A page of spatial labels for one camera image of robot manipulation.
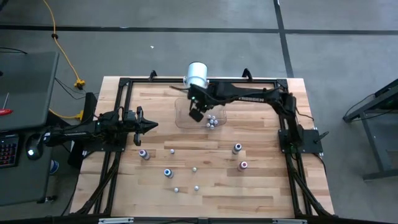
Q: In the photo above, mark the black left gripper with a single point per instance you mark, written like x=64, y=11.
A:
x=138, y=137

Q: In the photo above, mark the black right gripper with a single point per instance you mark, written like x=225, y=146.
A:
x=199, y=96

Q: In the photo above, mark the large violet Chefmaster bottle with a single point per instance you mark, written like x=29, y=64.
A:
x=144, y=154

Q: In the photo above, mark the large blue Chefmaster bottle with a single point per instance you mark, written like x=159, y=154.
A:
x=168, y=173

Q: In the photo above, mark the large black Chefmaster bottle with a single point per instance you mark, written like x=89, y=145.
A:
x=237, y=148

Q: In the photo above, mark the small blue dropper bottle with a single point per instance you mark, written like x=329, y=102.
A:
x=196, y=188

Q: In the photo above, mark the large pink Chefmaster bottle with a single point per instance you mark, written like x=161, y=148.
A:
x=242, y=165

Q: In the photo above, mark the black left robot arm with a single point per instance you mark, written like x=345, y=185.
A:
x=77, y=133

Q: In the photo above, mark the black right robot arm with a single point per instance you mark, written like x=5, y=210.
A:
x=248, y=95

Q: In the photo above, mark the white cylindrical lamp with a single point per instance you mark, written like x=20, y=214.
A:
x=197, y=73

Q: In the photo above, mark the clear plastic bin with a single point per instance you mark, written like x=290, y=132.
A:
x=183, y=123

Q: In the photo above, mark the black slanted stand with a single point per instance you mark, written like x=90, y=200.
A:
x=90, y=104

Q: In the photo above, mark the blue white round object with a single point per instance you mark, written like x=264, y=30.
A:
x=54, y=167

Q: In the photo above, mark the black computer mouse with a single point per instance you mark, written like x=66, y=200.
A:
x=33, y=146

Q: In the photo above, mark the grey desk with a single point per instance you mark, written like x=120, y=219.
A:
x=28, y=87

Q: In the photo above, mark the black clamp lever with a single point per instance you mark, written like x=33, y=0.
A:
x=321, y=137

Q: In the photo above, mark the backlit keyboard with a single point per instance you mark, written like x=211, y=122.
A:
x=9, y=152

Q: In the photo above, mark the black metal stand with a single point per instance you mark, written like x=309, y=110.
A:
x=370, y=137

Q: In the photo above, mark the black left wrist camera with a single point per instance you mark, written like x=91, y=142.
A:
x=130, y=115

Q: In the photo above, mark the black frame hook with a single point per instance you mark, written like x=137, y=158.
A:
x=152, y=75
x=247, y=74

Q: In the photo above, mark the silver bracket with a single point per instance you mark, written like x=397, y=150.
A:
x=115, y=221
x=289, y=221

